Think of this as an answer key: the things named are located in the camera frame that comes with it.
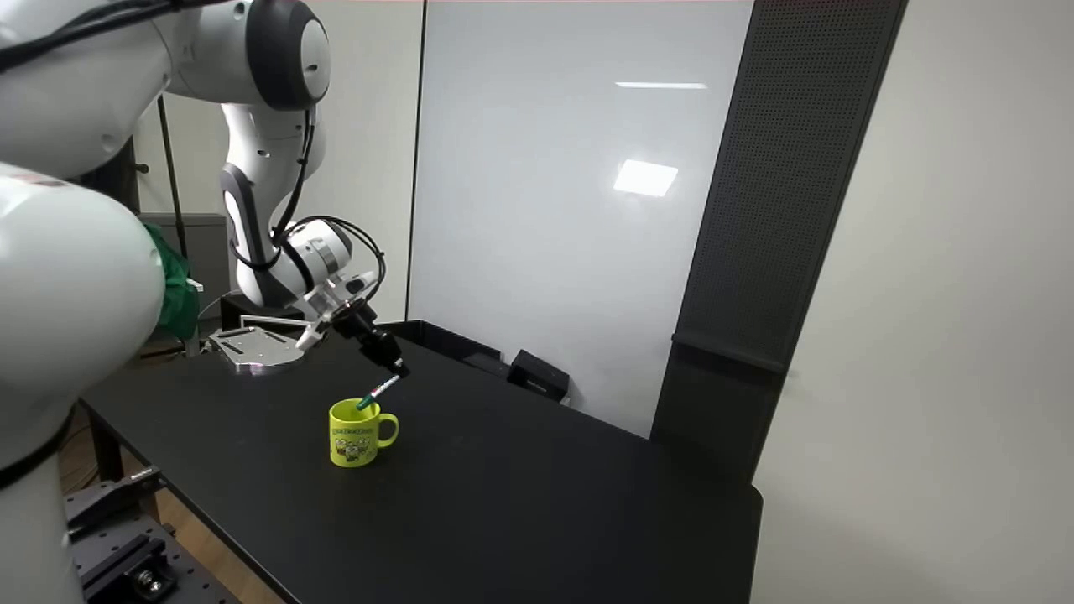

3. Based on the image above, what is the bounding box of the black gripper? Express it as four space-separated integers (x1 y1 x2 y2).
330 301 412 380

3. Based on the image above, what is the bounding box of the green marker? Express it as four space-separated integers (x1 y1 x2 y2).
360 372 403 410

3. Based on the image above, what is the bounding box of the yellow mug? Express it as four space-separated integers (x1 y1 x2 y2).
325 393 403 474

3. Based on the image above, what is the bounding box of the flat black box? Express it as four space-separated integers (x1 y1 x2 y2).
378 320 510 380

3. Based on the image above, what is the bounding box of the small black box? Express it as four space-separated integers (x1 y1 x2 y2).
502 350 574 407

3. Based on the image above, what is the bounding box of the black cube box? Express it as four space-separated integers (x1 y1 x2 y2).
217 292 270 333

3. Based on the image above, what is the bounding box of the large whiteboard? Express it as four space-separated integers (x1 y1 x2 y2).
407 0 755 439

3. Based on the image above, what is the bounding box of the black light stand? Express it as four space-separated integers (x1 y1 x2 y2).
153 90 193 260

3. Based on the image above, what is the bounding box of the black perforated breadboard table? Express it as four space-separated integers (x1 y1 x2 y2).
61 465 244 604

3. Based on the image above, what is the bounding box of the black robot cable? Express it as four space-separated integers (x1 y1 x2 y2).
226 105 391 301

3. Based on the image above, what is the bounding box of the dark grey wall pillar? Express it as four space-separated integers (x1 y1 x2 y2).
648 0 914 485

